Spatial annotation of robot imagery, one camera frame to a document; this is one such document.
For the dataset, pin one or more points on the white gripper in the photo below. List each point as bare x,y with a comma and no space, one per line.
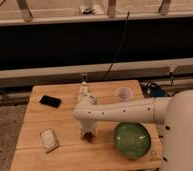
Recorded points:
87,126

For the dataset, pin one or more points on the red chili pepper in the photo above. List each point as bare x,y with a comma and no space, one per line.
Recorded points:
88,137

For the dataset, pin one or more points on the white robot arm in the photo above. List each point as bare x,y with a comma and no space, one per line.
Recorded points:
175,113

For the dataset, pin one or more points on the white sponge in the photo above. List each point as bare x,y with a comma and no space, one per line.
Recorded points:
49,140

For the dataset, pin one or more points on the white power strip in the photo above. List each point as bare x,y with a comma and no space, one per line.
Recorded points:
83,90

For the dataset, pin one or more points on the wooden table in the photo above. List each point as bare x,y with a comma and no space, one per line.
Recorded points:
73,153

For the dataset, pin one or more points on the black smartphone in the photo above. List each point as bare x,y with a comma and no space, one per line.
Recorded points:
50,101

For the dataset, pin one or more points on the green bowl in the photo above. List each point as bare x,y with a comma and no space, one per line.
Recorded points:
132,140

